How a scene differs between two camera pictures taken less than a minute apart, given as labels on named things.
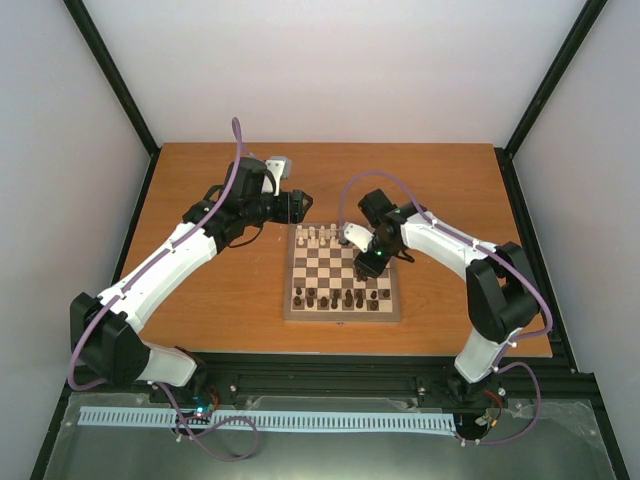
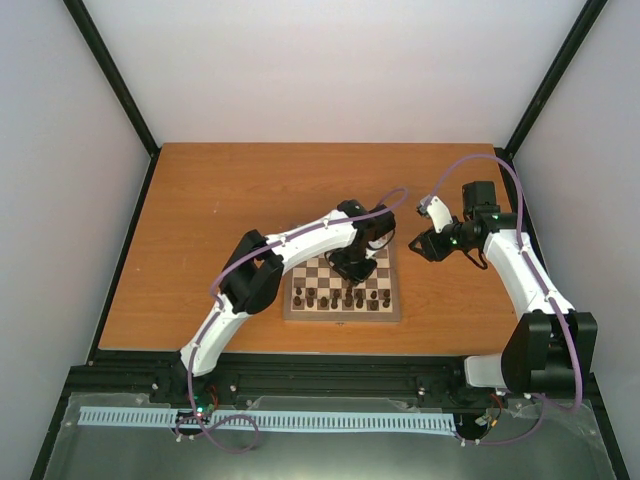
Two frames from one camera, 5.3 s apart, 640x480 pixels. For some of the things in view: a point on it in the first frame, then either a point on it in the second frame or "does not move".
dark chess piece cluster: [307, 297] does not move
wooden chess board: [322, 284] does not move
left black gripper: [292, 211] to [355, 277]
